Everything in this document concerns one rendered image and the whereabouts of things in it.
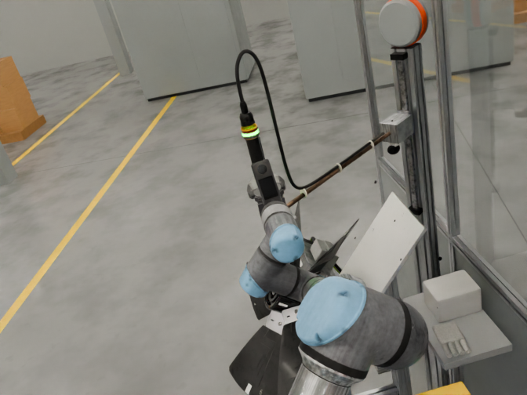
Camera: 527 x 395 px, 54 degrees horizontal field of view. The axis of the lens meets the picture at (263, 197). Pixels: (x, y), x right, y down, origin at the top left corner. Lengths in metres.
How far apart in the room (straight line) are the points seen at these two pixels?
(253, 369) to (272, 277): 0.67
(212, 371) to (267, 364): 1.54
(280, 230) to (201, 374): 2.26
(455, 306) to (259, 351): 0.72
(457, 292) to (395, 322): 1.16
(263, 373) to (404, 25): 1.21
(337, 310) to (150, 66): 8.31
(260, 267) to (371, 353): 0.41
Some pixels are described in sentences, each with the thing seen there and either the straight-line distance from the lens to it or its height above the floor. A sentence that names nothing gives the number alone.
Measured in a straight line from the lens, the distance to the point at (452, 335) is 1.98.
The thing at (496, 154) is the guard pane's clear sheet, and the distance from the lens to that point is 1.75.
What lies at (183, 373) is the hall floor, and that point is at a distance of 3.38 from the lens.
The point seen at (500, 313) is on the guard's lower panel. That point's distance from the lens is 2.08.
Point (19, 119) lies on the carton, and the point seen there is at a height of 0.32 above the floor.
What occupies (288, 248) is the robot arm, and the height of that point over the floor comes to 1.65.
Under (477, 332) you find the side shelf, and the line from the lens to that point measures 2.02.
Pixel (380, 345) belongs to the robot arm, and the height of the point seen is 1.67.
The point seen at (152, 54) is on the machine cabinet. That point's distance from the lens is 8.91.
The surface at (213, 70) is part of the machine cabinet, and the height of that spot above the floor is 0.31.
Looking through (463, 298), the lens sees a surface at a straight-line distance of 2.02.
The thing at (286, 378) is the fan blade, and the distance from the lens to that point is 1.55.
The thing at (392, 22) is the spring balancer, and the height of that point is 1.89.
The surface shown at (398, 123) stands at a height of 1.58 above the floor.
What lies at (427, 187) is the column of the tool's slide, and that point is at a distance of 2.03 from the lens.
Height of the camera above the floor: 2.28
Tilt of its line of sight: 28 degrees down
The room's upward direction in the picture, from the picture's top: 15 degrees counter-clockwise
